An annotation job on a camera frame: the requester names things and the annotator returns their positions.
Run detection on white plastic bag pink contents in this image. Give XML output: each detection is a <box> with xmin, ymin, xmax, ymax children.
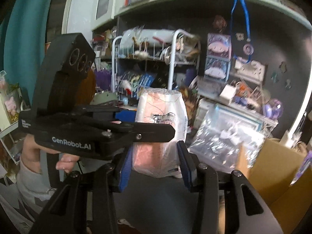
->
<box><xmin>132</xmin><ymin>88</ymin><xmax>188</xmax><ymax>178</ymax></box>

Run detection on person's left hand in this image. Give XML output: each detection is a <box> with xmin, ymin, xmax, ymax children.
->
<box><xmin>21</xmin><ymin>134</ymin><xmax>81</xmax><ymax>174</ymax></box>

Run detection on orange hair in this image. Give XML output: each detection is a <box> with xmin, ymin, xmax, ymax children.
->
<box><xmin>76</xmin><ymin>70</ymin><xmax>96</xmax><ymax>105</ymax></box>

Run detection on clear zip plastic bag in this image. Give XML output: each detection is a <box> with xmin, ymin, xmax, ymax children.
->
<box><xmin>188</xmin><ymin>105</ymin><xmax>265</xmax><ymax>173</ymax></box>

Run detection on brown cardboard box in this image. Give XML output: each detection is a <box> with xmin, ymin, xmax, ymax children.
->
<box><xmin>235</xmin><ymin>139</ymin><xmax>311</xmax><ymax>233</ymax></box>

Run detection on teal curtain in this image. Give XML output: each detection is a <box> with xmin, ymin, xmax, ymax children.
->
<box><xmin>1</xmin><ymin>0</ymin><xmax>51</xmax><ymax>103</ymax></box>

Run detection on blue cinnamoroll box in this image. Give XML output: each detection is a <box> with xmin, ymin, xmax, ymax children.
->
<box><xmin>204</xmin><ymin>57</ymin><xmax>230</xmax><ymax>83</ymax></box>

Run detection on purple capsule toy ball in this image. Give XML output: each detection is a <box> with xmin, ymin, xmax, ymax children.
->
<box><xmin>263</xmin><ymin>98</ymin><xmax>284</xmax><ymax>121</ymax></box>

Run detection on white desk lamp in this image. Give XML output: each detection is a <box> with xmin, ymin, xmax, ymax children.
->
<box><xmin>279</xmin><ymin>69</ymin><xmax>312</xmax><ymax>148</ymax></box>

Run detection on pink cinnamoroll box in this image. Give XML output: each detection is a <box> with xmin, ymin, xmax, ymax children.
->
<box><xmin>207</xmin><ymin>33</ymin><xmax>232</xmax><ymax>60</ymax></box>

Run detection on white wire rack shelf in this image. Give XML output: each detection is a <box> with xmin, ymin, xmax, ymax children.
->
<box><xmin>111</xmin><ymin>27</ymin><xmax>200</xmax><ymax>99</ymax></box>

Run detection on white wall power strip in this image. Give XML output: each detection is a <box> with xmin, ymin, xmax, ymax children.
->
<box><xmin>234</xmin><ymin>60</ymin><xmax>266</xmax><ymax>85</ymax></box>

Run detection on blue lanyard ribbon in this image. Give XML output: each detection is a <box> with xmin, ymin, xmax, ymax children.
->
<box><xmin>230</xmin><ymin>0</ymin><xmax>254</xmax><ymax>64</ymax></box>

